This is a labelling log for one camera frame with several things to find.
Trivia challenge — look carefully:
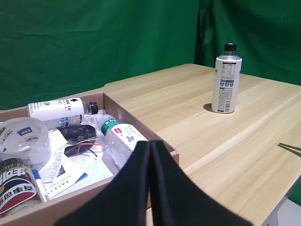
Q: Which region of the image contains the white marker with blue cap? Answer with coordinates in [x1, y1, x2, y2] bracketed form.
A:
[31, 169, 50, 202]

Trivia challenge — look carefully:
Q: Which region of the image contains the green backdrop cloth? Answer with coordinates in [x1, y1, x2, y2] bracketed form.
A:
[194, 0, 301, 86]
[0, 0, 200, 111]

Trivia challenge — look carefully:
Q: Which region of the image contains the red and yellow wire bundle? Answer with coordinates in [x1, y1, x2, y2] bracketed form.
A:
[75, 137, 104, 161]

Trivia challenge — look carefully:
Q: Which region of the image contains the snack can with cola logo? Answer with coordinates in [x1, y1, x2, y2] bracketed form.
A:
[0, 158, 43, 218]

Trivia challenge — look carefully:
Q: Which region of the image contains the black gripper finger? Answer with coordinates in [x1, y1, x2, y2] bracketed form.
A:
[150, 140, 255, 226]
[55, 140, 151, 226]

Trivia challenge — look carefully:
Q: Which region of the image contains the white bottle with black cap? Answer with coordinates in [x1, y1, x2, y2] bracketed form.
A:
[27, 97, 99, 129]
[211, 43, 243, 115]

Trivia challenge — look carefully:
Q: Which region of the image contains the clear packing tape roll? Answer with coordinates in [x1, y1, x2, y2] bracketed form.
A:
[0, 116, 51, 170]

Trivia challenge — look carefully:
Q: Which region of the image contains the brown cardboard box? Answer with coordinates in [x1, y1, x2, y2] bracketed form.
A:
[0, 92, 181, 226]

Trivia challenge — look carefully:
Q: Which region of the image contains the clear water bottle green label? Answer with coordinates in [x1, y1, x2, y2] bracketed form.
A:
[96, 114, 149, 175]

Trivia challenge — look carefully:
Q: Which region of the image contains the white table edge frame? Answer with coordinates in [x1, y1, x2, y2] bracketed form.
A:
[260, 175, 301, 226]

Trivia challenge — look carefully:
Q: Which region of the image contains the white booklet with blue corner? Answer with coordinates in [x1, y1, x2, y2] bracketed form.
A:
[44, 164, 89, 199]

